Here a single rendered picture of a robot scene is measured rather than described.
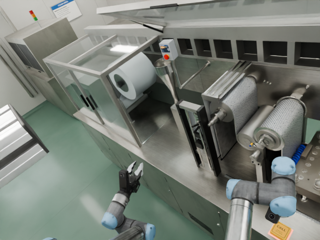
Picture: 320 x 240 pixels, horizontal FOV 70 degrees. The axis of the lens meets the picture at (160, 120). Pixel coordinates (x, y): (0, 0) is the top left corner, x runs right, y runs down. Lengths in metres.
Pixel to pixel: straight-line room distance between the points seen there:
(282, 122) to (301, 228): 0.51
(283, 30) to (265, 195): 0.76
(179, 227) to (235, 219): 1.62
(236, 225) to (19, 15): 5.76
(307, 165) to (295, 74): 0.47
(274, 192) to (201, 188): 0.69
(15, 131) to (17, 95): 5.84
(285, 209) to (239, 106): 0.58
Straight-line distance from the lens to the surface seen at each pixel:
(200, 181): 1.52
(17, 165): 0.29
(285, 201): 0.86
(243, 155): 1.60
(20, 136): 0.27
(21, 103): 6.16
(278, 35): 1.28
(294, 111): 1.29
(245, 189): 0.88
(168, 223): 2.48
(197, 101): 1.90
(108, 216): 1.16
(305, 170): 1.39
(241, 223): 0.83
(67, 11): 6.33
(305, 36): 1.25
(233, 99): 1.23
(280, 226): 1.33
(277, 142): 1.18
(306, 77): 1.34
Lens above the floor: 2.13
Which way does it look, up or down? 36 degrees down
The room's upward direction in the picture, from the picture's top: 23 degrees counter-clockwise
